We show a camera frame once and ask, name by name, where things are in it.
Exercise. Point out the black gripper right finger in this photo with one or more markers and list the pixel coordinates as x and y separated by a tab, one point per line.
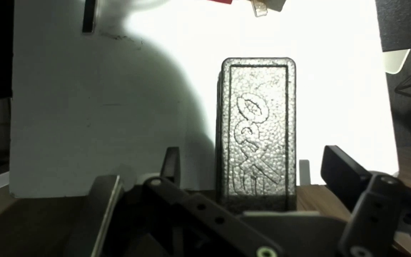
374	201

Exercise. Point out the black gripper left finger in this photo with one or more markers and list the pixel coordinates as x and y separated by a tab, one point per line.
88	233

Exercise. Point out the black foam board duster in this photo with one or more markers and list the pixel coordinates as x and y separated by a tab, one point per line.
255	135

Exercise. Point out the small white side table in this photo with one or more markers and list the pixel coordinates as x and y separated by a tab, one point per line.
145	79

